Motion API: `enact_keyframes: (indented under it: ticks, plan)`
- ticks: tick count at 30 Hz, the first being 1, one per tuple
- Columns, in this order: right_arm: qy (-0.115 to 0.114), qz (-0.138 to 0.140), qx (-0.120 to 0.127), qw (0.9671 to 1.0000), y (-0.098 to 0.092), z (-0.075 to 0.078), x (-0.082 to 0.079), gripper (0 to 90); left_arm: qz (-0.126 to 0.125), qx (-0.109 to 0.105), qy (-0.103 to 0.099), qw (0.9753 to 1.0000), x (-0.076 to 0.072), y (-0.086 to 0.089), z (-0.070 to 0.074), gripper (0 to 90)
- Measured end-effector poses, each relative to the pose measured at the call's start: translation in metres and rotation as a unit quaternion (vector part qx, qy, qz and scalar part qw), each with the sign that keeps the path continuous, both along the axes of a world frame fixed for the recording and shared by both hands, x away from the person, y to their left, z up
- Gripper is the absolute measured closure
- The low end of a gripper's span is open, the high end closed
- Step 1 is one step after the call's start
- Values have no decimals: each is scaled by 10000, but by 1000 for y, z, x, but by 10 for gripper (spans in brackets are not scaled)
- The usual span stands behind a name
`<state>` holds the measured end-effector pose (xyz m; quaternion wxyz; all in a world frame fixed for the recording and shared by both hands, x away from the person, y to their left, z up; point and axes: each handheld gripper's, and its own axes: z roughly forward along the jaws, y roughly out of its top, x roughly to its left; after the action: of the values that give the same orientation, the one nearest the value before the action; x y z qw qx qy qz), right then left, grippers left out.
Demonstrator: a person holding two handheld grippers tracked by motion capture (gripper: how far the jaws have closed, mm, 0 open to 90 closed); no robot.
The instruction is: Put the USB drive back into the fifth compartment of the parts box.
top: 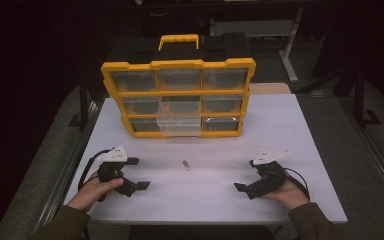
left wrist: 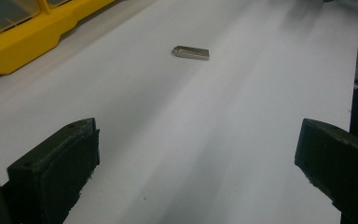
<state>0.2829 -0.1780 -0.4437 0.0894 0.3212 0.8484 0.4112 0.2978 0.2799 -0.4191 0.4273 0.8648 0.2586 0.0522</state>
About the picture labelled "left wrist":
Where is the small grey metal block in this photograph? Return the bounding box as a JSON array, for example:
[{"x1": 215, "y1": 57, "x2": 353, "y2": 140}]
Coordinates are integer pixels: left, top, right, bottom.
[{"x1": 172, "y1": 45, "x2": 211, "y2": 62}]

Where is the yellow plastic organizer box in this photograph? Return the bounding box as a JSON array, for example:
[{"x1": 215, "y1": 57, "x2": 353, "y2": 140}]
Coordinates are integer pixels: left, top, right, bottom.
[{"x1": 0, "y1": 0, "x2": 116, "y2": 80}]

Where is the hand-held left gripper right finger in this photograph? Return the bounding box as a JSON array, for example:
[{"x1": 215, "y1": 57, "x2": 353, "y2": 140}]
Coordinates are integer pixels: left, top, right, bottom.
[{"x1": 294, "y1": 118, "x2": 358, "y2": 224}]

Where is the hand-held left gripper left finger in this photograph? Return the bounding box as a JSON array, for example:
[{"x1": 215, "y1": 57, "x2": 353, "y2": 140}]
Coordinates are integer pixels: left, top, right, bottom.
[{"x1": 7, "y1": 117, "x2": 101, "y2": 224}]

